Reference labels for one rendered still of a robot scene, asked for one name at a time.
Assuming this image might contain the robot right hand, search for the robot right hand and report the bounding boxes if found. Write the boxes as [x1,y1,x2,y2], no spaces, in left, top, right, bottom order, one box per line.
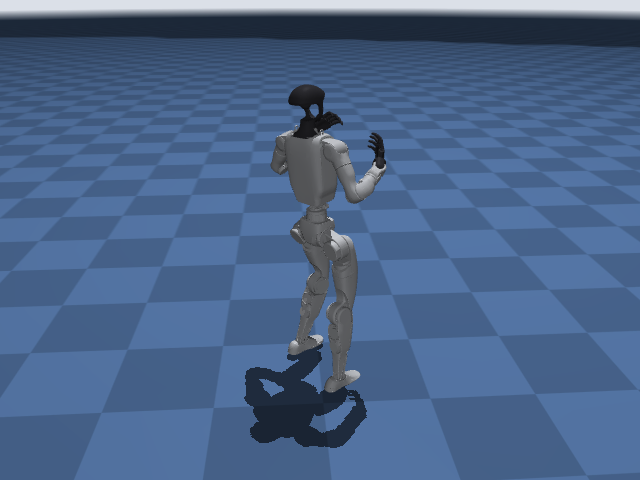
[368,132,386,169]

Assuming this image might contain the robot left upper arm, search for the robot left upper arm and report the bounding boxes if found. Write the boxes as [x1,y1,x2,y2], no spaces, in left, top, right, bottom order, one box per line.
[271,130,292,175]

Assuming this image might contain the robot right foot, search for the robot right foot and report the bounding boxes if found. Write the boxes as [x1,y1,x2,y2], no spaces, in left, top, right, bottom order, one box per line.
[324,370,360,393]

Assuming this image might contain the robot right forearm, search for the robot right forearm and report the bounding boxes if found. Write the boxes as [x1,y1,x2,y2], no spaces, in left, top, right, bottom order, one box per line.
[355,161,386,199]

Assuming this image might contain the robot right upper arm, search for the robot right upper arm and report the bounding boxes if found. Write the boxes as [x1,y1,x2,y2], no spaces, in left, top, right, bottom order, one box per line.
[322,138,367,204]

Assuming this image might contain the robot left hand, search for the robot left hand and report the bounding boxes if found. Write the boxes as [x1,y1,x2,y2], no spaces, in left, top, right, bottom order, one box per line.
[315,111,343,132]

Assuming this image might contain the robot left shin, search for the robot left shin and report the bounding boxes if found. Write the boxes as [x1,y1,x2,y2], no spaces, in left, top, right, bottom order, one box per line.
[296,273,328,344]

